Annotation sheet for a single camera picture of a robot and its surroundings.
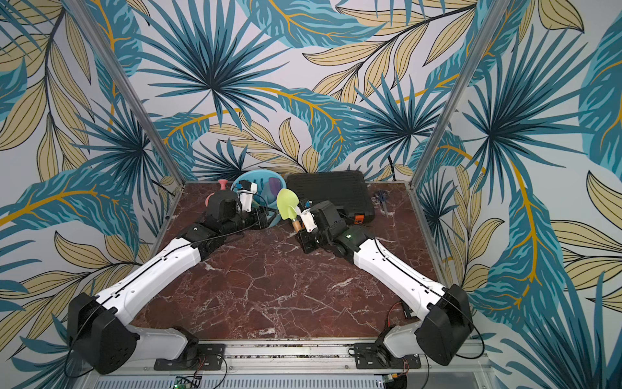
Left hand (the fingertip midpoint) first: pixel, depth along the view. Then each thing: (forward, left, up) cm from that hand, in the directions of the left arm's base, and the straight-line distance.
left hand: (273, 215), depth 76 cm
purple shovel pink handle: (+24, +3, -11) cm, 27 cm away
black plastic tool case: (+32, -29, -23) cm, 49 cm away
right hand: (-4, -8, -5) cm, 10 cm away
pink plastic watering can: (+25, +26, -15) cm, 39 cm away
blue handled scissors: (+32, -46, -25) cm, 61 cm away
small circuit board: (-21, -45, -24) cm, 55 cm away
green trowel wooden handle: (+2, -4, +3) cm, 5 cm away
